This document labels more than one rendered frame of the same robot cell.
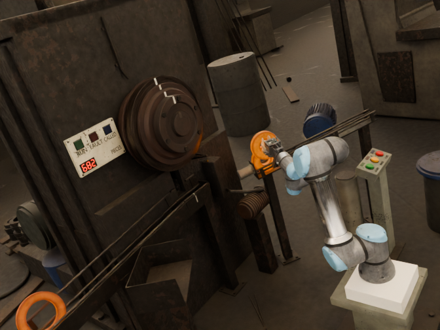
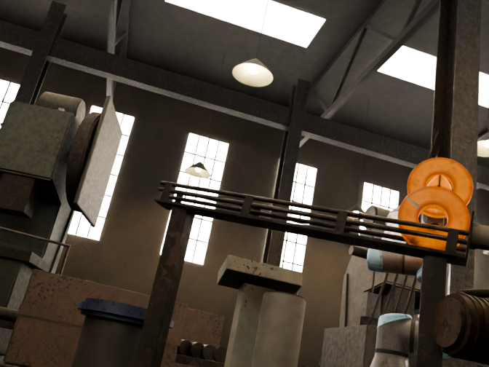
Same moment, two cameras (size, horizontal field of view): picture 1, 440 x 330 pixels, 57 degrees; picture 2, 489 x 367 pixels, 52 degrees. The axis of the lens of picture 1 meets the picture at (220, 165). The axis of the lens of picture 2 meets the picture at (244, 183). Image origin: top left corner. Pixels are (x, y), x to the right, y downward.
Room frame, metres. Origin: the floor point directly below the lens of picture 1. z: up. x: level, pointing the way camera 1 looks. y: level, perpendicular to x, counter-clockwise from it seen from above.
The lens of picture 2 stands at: (3.29, -0.02, 0.31)
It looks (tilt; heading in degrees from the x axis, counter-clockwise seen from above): 20 degrees up; 213
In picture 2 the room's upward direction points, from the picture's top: 11 degrees clockwise
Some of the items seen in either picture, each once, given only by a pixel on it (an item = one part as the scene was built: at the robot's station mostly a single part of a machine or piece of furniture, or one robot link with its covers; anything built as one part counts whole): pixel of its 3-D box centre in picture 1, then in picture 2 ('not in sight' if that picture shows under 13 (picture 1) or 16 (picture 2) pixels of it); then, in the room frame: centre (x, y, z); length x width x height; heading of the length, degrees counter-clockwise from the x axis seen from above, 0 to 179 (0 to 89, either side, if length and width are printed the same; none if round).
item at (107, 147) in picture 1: (96, 146); not in sight; (1.80, 0.52, 1.15); 0.26 x 0.02 x 0.18; 135
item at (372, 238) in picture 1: (370, 241); (395, 333); (1.37, -0.51, 0.53); 0.13 x 0.12 x 0.14; 99
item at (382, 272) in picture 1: (375, 262); (391, 365); (1.38, -0.52, 0.41); 0.15 x 0.15 x 0.10
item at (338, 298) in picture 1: (378, 286); not in sight; (1.38, -0.52, 0.28); 0.32 x 0.32 x 0.04; 45
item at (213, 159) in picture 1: (216, 177); not in sight; (2.14, 0.04, 0.68); 0.11 x 0.08 x 0.24; 45
